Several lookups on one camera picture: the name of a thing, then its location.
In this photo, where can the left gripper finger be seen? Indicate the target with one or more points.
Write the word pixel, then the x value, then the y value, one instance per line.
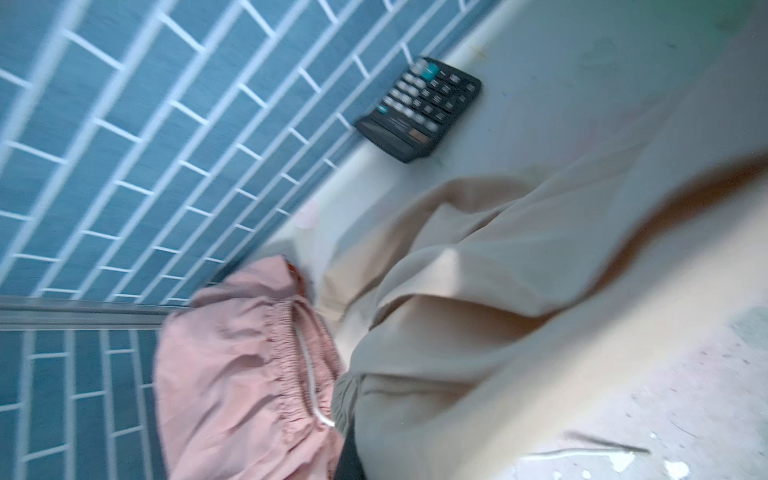
pixel 349 466

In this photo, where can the pink shorts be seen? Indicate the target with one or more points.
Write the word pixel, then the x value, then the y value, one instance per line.
pixel 243 382

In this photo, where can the beige shorts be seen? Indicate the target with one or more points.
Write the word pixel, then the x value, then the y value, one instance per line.
pixel 495 311

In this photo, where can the rainbow striped shorts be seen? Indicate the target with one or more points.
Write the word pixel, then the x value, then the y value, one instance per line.
pixel 298 279

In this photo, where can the black calculator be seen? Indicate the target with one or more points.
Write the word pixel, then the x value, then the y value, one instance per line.
pixel 428 99

